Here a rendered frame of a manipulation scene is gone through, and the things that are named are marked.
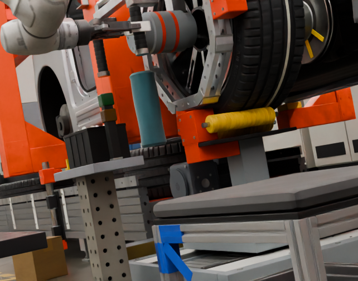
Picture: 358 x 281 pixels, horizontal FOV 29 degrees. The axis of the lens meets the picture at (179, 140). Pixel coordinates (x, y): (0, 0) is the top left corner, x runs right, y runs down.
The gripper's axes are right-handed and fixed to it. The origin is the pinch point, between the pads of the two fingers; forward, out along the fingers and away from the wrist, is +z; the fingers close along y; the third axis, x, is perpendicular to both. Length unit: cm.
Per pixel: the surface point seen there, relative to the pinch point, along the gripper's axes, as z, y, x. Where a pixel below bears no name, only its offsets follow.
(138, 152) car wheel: 34, -93, -34
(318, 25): 75, -8, -2
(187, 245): 23, -39, -73
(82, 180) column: -14, -34, -42
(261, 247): 25, 8, -73
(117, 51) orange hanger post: 18, -60, 6
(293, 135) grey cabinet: 405, -481, -31
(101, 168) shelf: -15.1, -10.9, -39.8
